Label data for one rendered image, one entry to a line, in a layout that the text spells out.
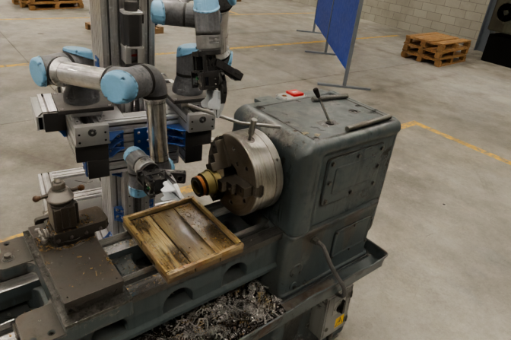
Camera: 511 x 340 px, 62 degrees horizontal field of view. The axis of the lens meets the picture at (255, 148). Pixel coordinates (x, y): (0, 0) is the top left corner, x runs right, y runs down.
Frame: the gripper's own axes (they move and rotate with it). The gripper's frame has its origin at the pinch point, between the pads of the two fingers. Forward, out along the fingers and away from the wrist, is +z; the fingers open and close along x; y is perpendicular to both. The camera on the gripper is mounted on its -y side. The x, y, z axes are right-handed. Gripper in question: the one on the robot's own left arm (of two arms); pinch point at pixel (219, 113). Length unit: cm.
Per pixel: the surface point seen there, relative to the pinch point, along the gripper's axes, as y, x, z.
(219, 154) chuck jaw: -7.1, -12.8, 18.0
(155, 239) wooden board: 19, -18, 45
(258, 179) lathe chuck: -11.6, 3.8, 24.5
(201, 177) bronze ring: 2.6, -10.3, 23.7
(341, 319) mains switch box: -66, -5, 113
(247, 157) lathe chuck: -10.8, -0.6, 17.0
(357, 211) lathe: -66, 4, 53
